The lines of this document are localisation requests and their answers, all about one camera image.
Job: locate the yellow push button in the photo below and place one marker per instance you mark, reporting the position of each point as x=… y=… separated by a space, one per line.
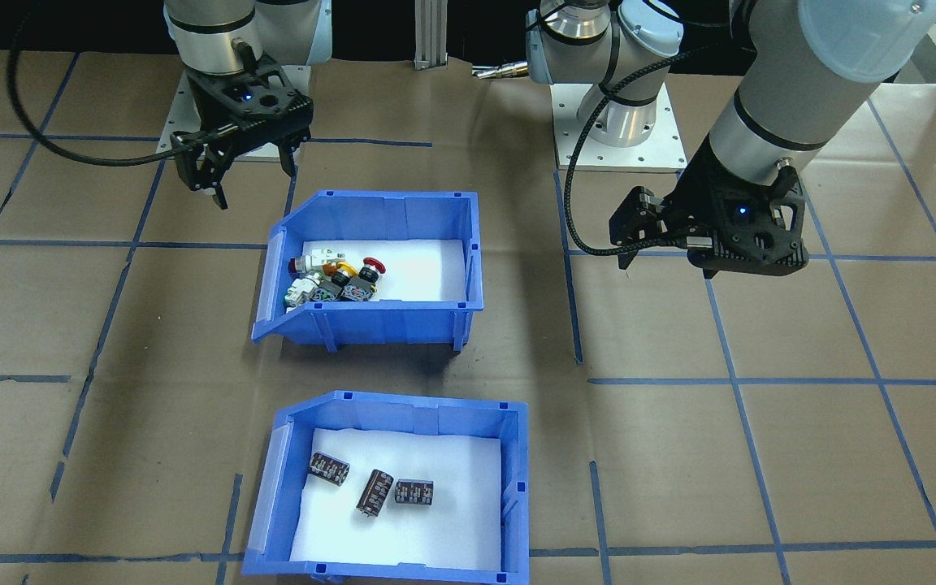
x=346 y=268

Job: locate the blue plastic storage bin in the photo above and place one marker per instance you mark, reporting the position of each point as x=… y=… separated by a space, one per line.
x=403 y=418
x=387 y=321

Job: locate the red mushroom push button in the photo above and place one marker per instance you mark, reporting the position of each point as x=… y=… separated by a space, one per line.
x=370 y=272

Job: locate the grey switch block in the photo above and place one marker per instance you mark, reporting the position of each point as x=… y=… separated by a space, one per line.
x=326 y=292

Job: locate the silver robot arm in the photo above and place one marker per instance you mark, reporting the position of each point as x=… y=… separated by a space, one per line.
x=208 y=32
x=801 y=89

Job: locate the white foam bin liner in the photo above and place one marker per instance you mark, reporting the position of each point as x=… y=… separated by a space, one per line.
x=427 y=268
x=435 y=536

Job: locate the metal frame bars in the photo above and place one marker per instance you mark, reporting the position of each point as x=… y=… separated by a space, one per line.
x=431 y=32

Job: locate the white square base plate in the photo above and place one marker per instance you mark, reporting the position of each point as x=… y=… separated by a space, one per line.
x=178 y=106
x=655 y=154

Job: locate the dark cylindrical capacitor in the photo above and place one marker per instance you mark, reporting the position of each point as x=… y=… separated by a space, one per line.
x=414 y=492
x=374 y=491
x=328 y=469

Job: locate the white green switch block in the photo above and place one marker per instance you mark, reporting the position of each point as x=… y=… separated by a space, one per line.
x=301 y=291

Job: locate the red button white body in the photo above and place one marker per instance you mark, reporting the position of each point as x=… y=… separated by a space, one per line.
x=314 y=260

